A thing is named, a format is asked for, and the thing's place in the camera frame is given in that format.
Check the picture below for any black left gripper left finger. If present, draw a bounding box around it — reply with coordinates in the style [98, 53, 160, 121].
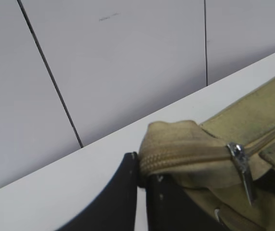
[59, 152, 139, 231]

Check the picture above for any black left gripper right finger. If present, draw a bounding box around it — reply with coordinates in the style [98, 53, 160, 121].
[145, 175, 226, 231]

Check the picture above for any silver zipper pull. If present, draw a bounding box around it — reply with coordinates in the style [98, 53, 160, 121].
[227, 142, 257, 206]

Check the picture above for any yellow fabric bag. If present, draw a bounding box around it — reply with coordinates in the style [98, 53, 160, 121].
[139, 77, 275, 231]

